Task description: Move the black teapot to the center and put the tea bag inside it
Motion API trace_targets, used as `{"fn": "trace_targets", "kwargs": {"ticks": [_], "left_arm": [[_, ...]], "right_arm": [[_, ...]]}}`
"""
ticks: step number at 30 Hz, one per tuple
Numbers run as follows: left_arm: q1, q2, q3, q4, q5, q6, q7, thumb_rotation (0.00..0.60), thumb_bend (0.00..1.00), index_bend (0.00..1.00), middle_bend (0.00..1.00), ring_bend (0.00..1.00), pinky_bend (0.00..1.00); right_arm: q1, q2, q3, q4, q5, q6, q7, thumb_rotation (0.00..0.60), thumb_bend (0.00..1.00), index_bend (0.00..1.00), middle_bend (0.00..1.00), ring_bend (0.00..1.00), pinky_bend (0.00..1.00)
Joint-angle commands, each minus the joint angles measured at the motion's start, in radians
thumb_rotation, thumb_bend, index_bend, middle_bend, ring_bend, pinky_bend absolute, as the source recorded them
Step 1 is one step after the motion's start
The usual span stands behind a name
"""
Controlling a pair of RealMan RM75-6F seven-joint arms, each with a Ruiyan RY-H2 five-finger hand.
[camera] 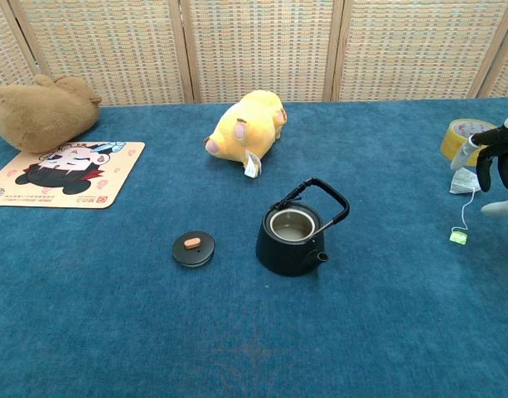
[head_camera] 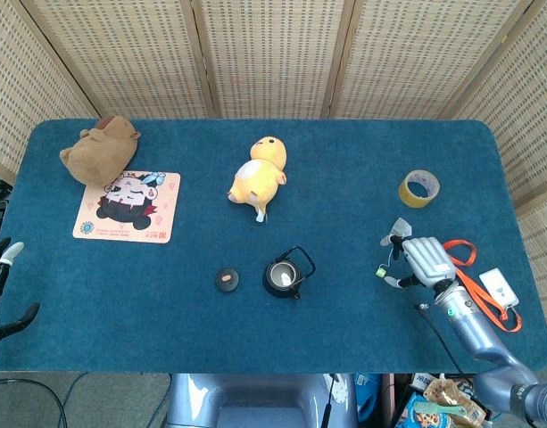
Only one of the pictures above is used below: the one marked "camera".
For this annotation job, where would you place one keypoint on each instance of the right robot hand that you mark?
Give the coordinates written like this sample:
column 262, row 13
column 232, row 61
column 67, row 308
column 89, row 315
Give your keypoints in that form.
column 498, row 143

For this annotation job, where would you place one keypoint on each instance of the tea bag with green tag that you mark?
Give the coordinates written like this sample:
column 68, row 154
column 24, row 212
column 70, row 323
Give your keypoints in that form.
column 463, row 182

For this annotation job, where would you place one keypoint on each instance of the black cast iron teapot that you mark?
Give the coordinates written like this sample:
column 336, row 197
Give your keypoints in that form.
column 278, row 257

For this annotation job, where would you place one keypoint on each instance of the black teapot lid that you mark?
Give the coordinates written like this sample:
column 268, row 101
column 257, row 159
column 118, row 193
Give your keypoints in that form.
column 193, row 253

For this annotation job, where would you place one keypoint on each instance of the yellow packing tape roll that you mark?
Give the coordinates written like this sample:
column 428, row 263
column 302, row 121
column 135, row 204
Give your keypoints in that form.
column 450, row 145

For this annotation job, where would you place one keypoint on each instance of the yellow plush toy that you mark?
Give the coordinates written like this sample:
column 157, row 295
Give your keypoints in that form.
column 245, row 128

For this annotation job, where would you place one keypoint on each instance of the woven folding screen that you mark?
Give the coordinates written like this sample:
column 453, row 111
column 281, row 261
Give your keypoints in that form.
column 257, row 49

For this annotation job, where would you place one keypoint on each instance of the blue carpet table cover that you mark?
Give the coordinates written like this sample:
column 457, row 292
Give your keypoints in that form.
column 320, row 331

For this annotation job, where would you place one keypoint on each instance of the cartoon print mouse pad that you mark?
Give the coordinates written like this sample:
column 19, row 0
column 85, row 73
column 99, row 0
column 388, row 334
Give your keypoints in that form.
column 112, row 174

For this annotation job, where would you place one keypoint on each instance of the brown plush toy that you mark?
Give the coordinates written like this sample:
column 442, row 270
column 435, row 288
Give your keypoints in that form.
column 42, row 116

